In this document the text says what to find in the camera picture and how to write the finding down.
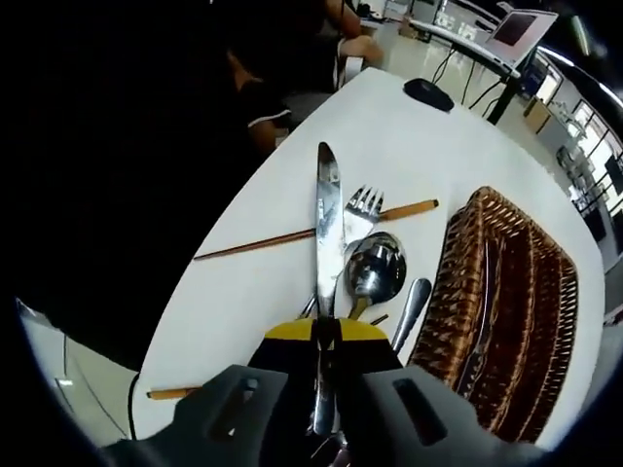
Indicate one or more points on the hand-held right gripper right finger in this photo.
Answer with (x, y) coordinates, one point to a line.
(414, 418)

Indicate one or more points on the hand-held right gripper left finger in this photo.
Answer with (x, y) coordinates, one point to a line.
(233, 413)

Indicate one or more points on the silver fork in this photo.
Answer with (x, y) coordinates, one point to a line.
(362, 199)
(414, 306)

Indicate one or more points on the silver spoon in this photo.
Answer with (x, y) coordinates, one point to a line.
(375, 272)

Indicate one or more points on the brown wicker storage tray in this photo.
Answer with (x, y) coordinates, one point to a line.
(525, 316)

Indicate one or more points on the person's black clothing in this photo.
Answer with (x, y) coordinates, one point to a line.
(121, 194)

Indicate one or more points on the black computer mouse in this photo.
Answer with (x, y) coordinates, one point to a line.
(428, 93)

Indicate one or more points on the yellow grey cabinet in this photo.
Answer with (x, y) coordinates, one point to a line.
(538, 114)

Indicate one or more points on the black tripod stand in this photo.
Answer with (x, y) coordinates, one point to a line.
(508, 92)

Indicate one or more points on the white armrest chair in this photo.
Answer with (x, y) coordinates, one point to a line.
(351, 61)

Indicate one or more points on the white side desk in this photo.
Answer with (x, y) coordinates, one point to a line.
(462, 39)

